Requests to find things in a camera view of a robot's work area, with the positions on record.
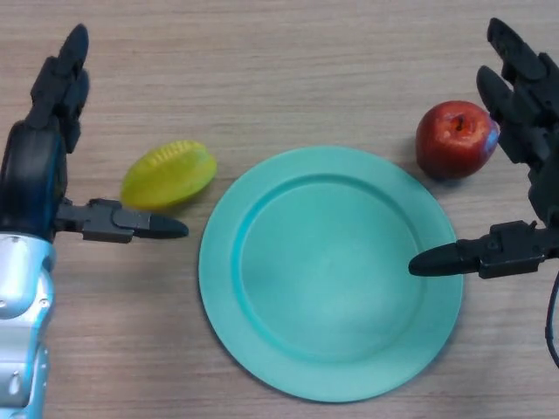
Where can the green round plate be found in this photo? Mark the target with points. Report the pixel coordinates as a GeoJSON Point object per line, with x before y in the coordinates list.
{"type": "Point", "coordinates": [332, 283]}

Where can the red apple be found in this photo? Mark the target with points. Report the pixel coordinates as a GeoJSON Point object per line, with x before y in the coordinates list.
{"type": "Point", "coordinates": [452, 144]}

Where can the yellow starfruit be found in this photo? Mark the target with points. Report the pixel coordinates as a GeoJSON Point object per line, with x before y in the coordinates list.
{"type": "Point", "coordinates": [170, 174]}

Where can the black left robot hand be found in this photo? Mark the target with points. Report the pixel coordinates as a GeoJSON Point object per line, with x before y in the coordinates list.
{"type": "Point", "coordinates": [30, 183]}

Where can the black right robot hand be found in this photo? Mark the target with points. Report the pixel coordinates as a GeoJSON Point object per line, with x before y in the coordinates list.
{"type": "Point", "coordinates": [535, 118]}

